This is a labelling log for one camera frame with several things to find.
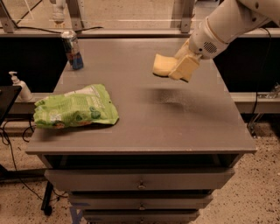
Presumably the clear plastic bottle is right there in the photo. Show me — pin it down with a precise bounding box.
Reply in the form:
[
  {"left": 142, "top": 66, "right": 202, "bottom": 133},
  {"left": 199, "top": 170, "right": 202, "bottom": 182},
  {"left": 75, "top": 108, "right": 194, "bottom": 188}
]
[{"left": 49, "top": 0, "right": 66, "bottom": 25}]

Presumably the grey drawer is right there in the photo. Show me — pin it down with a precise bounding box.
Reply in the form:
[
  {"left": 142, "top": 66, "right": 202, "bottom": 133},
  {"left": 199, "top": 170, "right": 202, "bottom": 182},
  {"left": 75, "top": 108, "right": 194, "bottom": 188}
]
[
  {"left": 69, "top": 193, "right": 213, "bottom": 210},
  {"left": 83, "top": 210, "right": 200, "bottom": 224},
  {"left": 45, "top": 168, "right": 235, "bottom": 192}
]

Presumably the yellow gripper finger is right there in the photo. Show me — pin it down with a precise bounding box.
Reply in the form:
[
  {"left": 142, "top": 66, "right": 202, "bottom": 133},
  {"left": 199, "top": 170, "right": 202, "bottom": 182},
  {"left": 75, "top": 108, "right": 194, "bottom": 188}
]
[
  {"left": 168, "top": 55, "right": 200, "bottom": 82},
  {"left": 174, "top": 39, "right": 193, "bottom": 59}
]

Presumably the white pump dispenser bottle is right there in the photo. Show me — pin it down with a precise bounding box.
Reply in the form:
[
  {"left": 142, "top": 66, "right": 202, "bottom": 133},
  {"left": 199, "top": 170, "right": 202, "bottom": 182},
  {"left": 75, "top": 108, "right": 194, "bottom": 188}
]
[{"left": 9, "top": 71, "right": 32, "bottom": 102}]

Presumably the black floor cable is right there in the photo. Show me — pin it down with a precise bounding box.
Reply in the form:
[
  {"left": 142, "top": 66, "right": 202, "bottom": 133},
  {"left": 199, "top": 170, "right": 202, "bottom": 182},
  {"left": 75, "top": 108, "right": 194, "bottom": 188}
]
[{"left": 0, "top": 117, "right": 68, "bottom": 203}]

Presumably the black cable on rail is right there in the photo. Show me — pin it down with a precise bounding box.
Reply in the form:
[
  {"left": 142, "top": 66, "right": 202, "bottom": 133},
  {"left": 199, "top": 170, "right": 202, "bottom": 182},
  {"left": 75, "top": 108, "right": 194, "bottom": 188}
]
[{"left": 0, "top": 0, "right": 104, "bottom": 34}]

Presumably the blue silver drink can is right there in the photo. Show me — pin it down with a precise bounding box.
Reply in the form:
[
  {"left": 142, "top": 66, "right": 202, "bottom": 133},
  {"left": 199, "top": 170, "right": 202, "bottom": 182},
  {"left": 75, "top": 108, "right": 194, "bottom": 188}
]
[{"left": 61, "top": 31, "right": 84, "bottom": 70}]

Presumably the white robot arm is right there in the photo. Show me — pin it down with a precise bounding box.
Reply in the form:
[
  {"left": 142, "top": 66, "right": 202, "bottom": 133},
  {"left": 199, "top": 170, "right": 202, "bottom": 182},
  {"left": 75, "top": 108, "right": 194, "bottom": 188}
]
[{"left": 167, "top": 0, "right": 280, "bottom": 81}]

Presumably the middle grey drawer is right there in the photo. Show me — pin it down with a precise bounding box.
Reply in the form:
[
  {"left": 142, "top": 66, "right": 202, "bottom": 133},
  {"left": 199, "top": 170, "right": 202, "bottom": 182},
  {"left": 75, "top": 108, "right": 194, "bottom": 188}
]
[{"left": 69, "top": 193, "right": 213, "bottom": 210}]

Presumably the grey metal railing frame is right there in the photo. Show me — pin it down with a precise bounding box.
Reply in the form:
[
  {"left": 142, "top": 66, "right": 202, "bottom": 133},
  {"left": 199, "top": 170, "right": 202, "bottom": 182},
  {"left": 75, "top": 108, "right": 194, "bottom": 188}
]
[{"left": 0, "top": 0, "right": 280, "bottom": 39}]

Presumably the yellow sponge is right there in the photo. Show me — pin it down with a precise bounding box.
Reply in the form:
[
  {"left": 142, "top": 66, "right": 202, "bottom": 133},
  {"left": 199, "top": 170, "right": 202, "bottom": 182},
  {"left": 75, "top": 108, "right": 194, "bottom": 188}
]
[{"left": 152, "top": 54, "right": 178, "bottom": 77}]

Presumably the green rice chip bag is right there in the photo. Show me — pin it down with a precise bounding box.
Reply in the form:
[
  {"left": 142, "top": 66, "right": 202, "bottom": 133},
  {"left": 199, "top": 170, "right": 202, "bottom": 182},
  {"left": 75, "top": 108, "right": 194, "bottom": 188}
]
[{"left": 33, "top": 84, "right": 119, "bottom": 129}]

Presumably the black side table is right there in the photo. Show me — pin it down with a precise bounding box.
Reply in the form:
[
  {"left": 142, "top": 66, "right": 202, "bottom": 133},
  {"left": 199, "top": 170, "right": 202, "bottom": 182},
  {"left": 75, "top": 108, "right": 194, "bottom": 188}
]
[{"left": 0, "top": 86, "right": 21, "bottom": 180}]

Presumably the bottom grey drawer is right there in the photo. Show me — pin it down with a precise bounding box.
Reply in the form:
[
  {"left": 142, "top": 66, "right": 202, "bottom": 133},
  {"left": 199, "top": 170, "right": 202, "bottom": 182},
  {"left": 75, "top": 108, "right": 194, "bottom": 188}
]
[{"left": 83, "top": 210, "right": 200, "bottom": 224}]

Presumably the top grey drawer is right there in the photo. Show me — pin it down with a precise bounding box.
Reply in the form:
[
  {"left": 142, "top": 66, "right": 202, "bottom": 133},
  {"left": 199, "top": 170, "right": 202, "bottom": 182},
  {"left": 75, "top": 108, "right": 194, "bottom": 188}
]
[{"left": 45, "top": 168, "right": 235, "bottom": 192}]

